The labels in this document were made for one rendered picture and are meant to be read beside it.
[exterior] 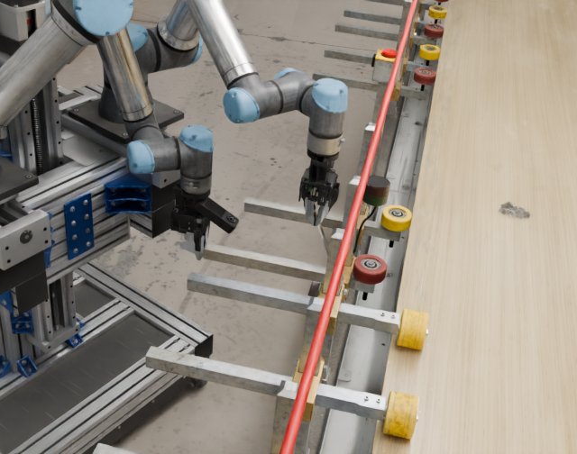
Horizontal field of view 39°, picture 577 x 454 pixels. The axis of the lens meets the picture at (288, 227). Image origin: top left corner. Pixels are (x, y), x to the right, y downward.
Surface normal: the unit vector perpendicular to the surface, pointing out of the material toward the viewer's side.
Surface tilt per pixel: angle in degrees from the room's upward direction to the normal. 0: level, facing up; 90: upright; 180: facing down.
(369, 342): 0
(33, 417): 0
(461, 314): 0
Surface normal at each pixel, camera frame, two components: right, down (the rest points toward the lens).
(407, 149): 0.08, -0.83
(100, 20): 0.43, 0.46
